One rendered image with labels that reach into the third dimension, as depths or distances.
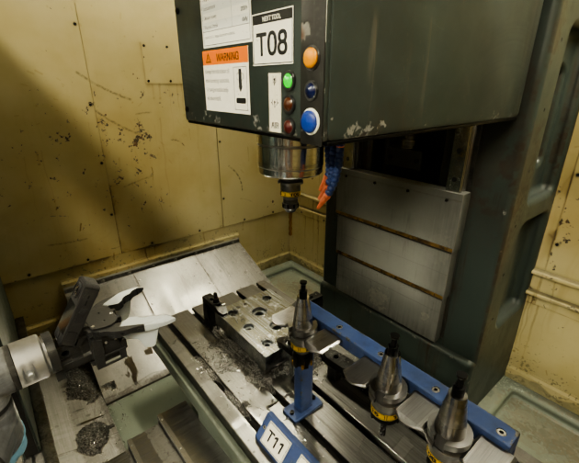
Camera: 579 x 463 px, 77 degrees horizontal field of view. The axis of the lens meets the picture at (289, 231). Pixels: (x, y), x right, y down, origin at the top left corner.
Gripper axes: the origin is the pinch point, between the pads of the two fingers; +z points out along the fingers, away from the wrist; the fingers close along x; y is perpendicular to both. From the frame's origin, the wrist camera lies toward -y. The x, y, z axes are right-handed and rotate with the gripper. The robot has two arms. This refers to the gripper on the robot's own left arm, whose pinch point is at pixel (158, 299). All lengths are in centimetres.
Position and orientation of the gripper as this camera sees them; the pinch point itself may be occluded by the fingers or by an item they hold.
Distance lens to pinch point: 78.9
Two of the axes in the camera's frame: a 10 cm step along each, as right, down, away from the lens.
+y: 0.0, 9.3, 3.7
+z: 7.3, -2.5, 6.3
